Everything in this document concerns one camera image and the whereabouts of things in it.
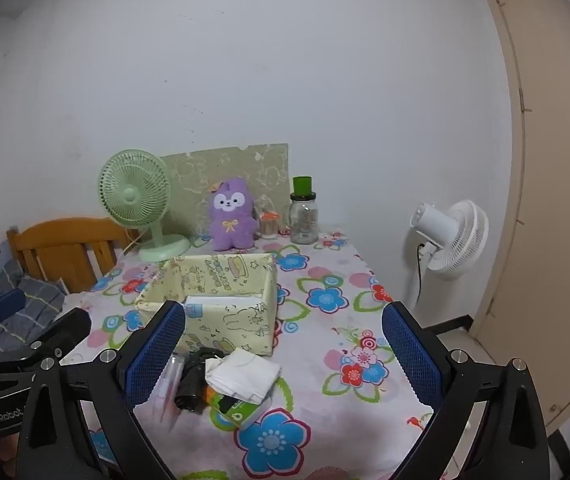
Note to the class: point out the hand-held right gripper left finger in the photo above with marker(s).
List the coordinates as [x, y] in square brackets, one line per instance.
[157, 355]

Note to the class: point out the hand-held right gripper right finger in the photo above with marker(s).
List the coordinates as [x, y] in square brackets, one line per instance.
[410, 355]

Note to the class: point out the pink wipes packet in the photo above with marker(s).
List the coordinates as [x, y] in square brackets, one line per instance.
[167, 385]

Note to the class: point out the black bag roll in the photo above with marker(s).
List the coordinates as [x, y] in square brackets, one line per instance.
[192, 385]

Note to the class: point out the yellow cartoon printed box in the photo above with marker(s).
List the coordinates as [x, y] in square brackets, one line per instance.
[225, 310]

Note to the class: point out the white tissue pack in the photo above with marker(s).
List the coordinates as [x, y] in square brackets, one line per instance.
[240, 375]

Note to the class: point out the green tissue packet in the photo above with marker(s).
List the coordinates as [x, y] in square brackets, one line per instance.
[237, 410]

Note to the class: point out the grey plaid pillow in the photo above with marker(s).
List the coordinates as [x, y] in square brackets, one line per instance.
[35, 300]

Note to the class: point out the wooden bed headboard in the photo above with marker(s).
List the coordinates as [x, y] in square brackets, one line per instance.
[65, 250]

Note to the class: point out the white standing fan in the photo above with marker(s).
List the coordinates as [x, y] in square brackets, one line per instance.
[452, 240]

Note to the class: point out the green desk fan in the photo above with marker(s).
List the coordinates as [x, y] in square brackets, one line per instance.
[135, 195]

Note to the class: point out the purple plush toy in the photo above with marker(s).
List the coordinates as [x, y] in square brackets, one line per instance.
[232, 215]

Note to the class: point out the glass jar with green lid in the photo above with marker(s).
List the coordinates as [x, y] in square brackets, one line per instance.
[304, 220]

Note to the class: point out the green cartoon board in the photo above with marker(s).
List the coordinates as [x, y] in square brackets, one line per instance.
[260, 165]

